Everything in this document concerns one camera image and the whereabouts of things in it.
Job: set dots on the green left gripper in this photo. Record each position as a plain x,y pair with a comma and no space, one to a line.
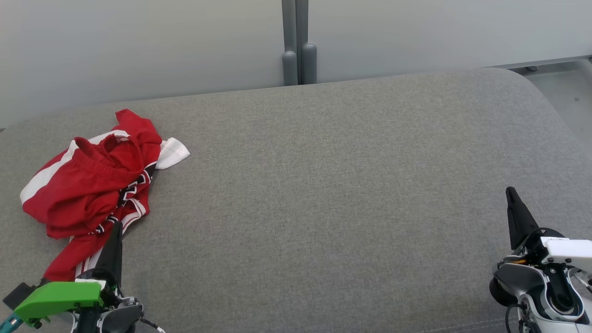
60,298

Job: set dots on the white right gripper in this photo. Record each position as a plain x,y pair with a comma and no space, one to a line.
569,249

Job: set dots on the red shorts with white stripes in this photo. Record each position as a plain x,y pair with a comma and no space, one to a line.
83,194

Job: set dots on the red Bulls 23 jersey shirt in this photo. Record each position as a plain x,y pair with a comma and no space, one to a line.
173,152

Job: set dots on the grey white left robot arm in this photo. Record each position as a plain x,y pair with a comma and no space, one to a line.
115,319

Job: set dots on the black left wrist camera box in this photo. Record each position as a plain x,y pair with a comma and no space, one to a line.
18,295

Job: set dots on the teal left camera connector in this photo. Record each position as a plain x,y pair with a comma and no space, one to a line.
9,323

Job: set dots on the grey glass wall frame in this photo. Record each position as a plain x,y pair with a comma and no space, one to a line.
555,62

